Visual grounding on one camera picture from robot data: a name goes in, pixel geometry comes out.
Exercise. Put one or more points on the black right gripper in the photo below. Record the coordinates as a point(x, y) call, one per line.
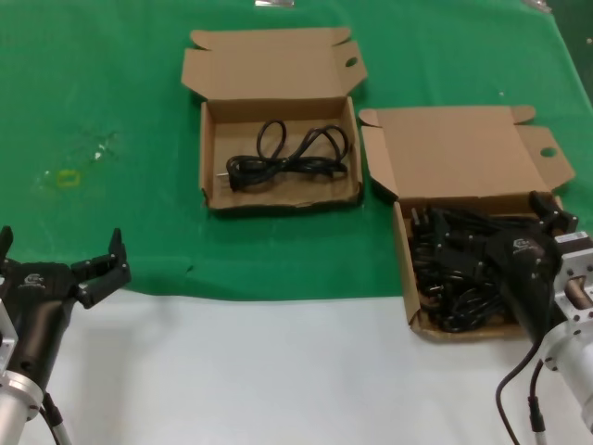
point(523, 278)

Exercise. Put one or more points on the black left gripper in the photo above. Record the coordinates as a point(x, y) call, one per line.
point(41, 301)

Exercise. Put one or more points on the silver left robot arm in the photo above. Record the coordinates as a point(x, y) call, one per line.
point(14, 410)

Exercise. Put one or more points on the torn-rim open cardboard box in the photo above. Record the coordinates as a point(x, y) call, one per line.
point(278, 60)

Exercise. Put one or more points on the green tablecloth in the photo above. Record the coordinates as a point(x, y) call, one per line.
point(116, 92)

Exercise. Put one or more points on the metal table clamp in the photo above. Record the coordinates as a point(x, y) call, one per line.
point(537, 4)
point(273, 3)

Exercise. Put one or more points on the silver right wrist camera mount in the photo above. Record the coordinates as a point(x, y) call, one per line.
point(579, 264)

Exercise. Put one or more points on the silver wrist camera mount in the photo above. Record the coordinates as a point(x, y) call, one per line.
point(5, 340)
point(579, 264)

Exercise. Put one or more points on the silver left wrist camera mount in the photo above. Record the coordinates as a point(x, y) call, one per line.
point(5, 340)

